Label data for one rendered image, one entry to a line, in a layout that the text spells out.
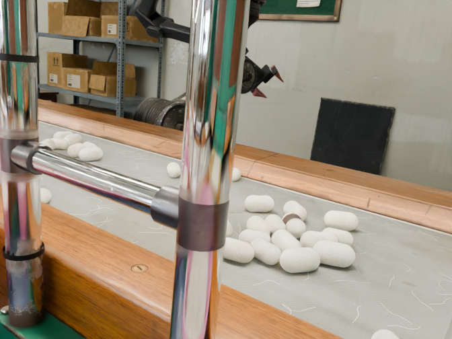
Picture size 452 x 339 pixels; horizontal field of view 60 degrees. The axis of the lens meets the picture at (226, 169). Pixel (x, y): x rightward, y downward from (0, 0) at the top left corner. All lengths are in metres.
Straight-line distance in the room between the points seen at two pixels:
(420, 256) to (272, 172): 0.25
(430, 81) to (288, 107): 0.85
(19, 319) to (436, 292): 0.33
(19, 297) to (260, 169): 0.40
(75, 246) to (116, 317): 0.07
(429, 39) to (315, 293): 2.20
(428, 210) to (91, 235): 0.40
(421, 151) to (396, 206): 1.93
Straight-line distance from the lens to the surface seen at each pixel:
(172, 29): 1.73
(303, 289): 0.34
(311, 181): 0.58
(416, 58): 2.46
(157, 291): 0.27
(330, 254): 0.37
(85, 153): 0.64
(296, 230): 0.41
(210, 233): 0.17
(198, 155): 0.16
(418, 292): 0.38
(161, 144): 0.72
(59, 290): 0.33
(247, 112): 2.84
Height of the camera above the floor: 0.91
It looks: 15 degrees down
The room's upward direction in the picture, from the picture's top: 6 degrees clockwise
